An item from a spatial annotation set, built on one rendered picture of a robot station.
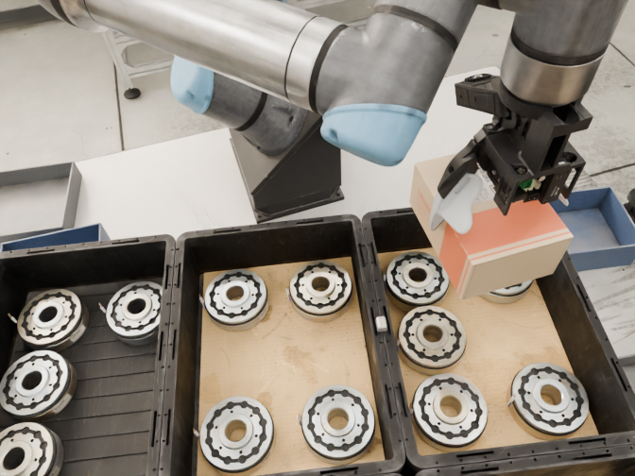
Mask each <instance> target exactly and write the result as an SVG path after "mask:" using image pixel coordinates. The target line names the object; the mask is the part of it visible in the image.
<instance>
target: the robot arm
mask: <svg viewBox="0 0 635 476"><path fill-rule="evenodd" d="M35 1H36V2H38V3H39V4H40V5H41V6H42V7H44V8H45V9H46V10H47V11H49V12H50V13H51V14H53V15H54V16H56V17H57V18H59V19H61V20H63V21H64V22H66V23H68V24H70V25H72V26H76V27H79V28H81V29H83V30H86V31H89V32H103V31H106V30H108V29H111V30H113V31H116V32H118V33H121V34H123V35H126V36H128V37H130V38H132V39H134V40H137V41H139V42H142V43H146V44H148V45H151V46H153V47H155V48H158V49H160V50H163V51H164V52H167V53H169V54H172V55H174V56H175V58H174V61H173V65H172V70H171V89H172V93H173V95H174V96H175V98H176V99H177V101H178V102H179V103H181V104H182V105H183V106H185V107H187V108H189V109H191V110H192V111H193V112H195V113H197V114H202V115H204V116H206V117H208V118H210V119H212V120H214V121H216V122H218V123H220V124H222V125H224V126H226V127H228V128H232V129H234V130H236V131H238V132H239V133H240V134H241V135H242V136H243V137H244V138H245V139H246V140H247V141H248V142H249V143H250V144H251V145H252V146H253V147H254V148H255V149H256V150H258V151H259V152H262V153H264V154H266V155H268V156H275V155H278V154H280V153H282V152H284V151H285V150H286V149H287V148H288V147H289V146H290V145H292V144H293V143H294V142H295V140H296V139H297V137H298V136H299V134H300V131H301V129H302V127H303V125H304V122H305V119H306V115H307V110H309V111H312V112H315V113H318V114H320V115H323V117H322V119H323V124H322V126H321V129H320V133H321V136H322V137H323V139H324V140H326V141H327V142H328V143H330V144H332V145H335V146H336V147H338V148H340V149H342V150H344V151H347V152H349V153H351V154H353V155H354V156H356V157H359V158H361V159H363V160H366V161H368V162H373V163H375V164H378V165H381V166H385V167H393V166H396V165H398V164H400V163H401V162H402V161H403V160H404V158H405V156H406V154H407V152H408V151H409V149H410V148H411V146H412V144H413V143H414V141H415V139H416V137H417V135H418V134H419V132H420V129H421V127H422V126H423V125H424V124H425V123H426V120H427V113H428V111H429V109H430V107H431V105H432V103H433V100H434V98H435V96H436V94H437V92H438V88H439V86H440V84H441V82H442V80H443V78H444V76H445V74H446V72H447V70H448V68H449V65H450V63H451V61H452V59H453V57H454V54H455V51H456V49H457V47H458V46H459V44H460V42H461V40H462V37H463V35H464V33H465V31H466V29H467V27H468V24H469V22H470V20H471V18H472V16H473V13H474V11H475V9H476V7H477V5H481V6H485V7H488V8H493V9H499V10H502V9H505V10H509V11H513V12H515V16H514V20H513V24H512V28H511V30H510V32H509V36H508V40H507V44H506V50H505V53H504V57H503V60H502V64H501V68H500V75H499V76H494V75H492V74H477V75H474V76H468V77H465V80H463V81H461V82H457V83H455V98H456V105H457V106H460V107H464V108H468V109H471V110H475V111H482V112H484V113H488V114H492V115H493V116H492V122H491V123H487V124H484V125H483V127H482V128H481V129H480V130H479V131H478V132H477V133H476V134H474V135H473V139H470V141H469V142H468V144H467V145H466V146H465V147H464V148H463V149H462V150H460V151H459V152H458V153H457V154H456V155H455V156H454V157H453V159H452V160H451V161H450V162H449V164H448V165H447V167H446V169H445V171H444V173H443V175H442V178H441V180H440V182H439V184H438V191H437V194H436V196H435V199H434V202H433V206H432V210H431V214H430V223H429V227H430V229H431V230H432V231H434V230H435V229H436V228H437V227H438V226H439V225H440V224H441V223H442V222H443V221H444V220H445V221H446V222H447V223H448V224H449V225H450V226H451V227H452V228H453V229H455V230H456V231H457V232H458V233H460V234H465V233H467V232H468V231H469V230H470V228H471V227H472V203H473V202H474V201H475V199H477V197H478V196H479V195H480V194H481V192H482V189H483V180H482V179H481V178H480V177H479V176H477V175H475V173H476V172H477V170H478V169H479V167H478V165H477V164H479V166H480V167H481V169H482V170H484V171H486V172H487V175H488V177H489V179H490V180H491V182H492V183H493V185H494V186H495V187H494V189H495V190H496V192H495V195H494V198H493V200H494V202H495V203H496V205H497V206H498V208H499V209H500V211H501V212H502V214H503V216H506V215H507V213H508V210H509V208H510V205H511V202H512V203H515V202H517V201H520V200H523V203H525V202H529V201H533V200H538V201H539V202H540V203H541V204H546V203H549V202H553V201H556V200H558V198H559V199H560V200H561V201H562V202H563V203H564V204H565V205H566V206H568V204H569V202H568V200H567V199H568V198H569V196H570V194H571V192H572V190H573V189H574V187H575V184H576V182H577V180H578V178H579V176H580V174H581V172H582V170H583V168H584V166H585V164H586V162H585V160H584V159H583V158H582V157H581V156H580V154H579V153H578V152H577V151H576V150H575V148H574V147H573V146H572V145H571V143H570V142H569V141H568V140H569V138H570V136H571V134H572V133H574V132H578V131H581V130H585V129H588V128H589V126H590V124H591V121H592V119H593V116H592V115H591V114H590V113H589V111H588V110H587V109H586V108H585V107H584V106H583V105H582V104H581V101H582V99H583V97H584V95H585V94H586V93H587V92H588V90H589V89H590V87H591V84H592V81H593V79H594V77H595V74H596V72H597V70H598V68H599V65H600V63H601V61H602V59H603V57H604V55H605V53H606V51H607V48H608V46H609V43H610V41H611V39H612V36H613V34H614V32H615V30H616V27H617V26H618V24H619V22H620V19H621V17H622V15H623V13H624V10H625V8H626V5H627V2H628V0H377V1H376V3H375V5H374V8H373V10H372V12H371V14H370V17H369V19H368V21H367V23H366V25H365V28H364V29H363V30H360V29H358V28H355V27H352V26H347V25H345V24H342V23H339V22H337V21H334V20H332V19H329V18H326V17H323V16H320V15H317V14H315V13H312V12H310V11H307V10H304V9H301V8H296V7H293V6H290V5H288V4H286V3H285V0H35ZM573 168H574V169H575V171H576V172H575V175H574V177H573V179H572V181H571V183H570V185H569V187H568V186H567V185H566V180H567V178H568V177H569V175H570V173H571V172H572V170H573Z"/></svg>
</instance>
